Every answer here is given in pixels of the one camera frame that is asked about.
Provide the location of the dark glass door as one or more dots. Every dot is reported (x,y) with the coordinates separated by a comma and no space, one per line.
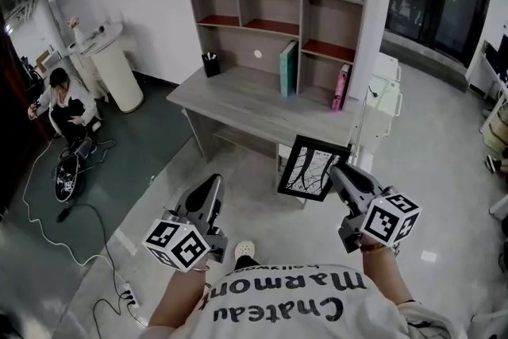
(428,4)

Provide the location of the black picture frame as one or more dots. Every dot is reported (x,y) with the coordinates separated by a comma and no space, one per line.
(305,170)

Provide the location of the white vase with flowers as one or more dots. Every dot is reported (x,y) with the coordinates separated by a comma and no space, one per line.
(77,33)

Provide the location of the grey wooden desk hutch shelf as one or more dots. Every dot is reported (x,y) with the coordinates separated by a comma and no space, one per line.
(238,47)

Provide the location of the black equipment bag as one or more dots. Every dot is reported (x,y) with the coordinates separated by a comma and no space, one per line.
(67,178)

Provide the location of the dark wooden door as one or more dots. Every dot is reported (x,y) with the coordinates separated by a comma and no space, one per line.
(16,111)

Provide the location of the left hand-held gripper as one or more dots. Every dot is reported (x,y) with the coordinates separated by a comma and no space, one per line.
(176,246)

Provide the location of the white drawer cart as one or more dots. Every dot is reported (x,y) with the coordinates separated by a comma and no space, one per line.
(381,119)

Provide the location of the person's white printed shirt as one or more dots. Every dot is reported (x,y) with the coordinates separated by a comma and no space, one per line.
(278,313)

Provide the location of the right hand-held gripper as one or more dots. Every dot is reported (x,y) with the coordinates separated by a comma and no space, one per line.
(391,220)

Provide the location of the beige storage box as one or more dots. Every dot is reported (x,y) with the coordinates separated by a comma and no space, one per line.
(496,127)

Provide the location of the white round pedestal table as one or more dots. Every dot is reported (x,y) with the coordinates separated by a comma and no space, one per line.
(119,79)

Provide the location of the person's left forearm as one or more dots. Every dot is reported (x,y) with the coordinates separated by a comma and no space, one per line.
(178,297)

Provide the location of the green book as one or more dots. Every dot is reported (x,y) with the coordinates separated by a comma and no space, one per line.
(287,69)

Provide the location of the person's white clog shoe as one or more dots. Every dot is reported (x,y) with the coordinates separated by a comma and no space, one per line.
(244,250)

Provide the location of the thin metal bangle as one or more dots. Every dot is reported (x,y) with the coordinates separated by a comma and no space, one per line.
(202,270)

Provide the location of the person's black trouser leg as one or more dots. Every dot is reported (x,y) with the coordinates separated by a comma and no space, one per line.
(246,265)

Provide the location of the grey handheld device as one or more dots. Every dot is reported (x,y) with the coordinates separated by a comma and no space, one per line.
(99,31)

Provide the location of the person's right forearm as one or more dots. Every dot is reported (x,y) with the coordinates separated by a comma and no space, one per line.
(383,274)

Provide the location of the black pen holder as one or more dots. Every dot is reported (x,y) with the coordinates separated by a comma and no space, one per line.
(211,66)

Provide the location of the pink book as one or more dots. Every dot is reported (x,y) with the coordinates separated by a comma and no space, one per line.
(341,87)

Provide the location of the white power strip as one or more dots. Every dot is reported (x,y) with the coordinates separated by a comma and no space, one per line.
(130,294)

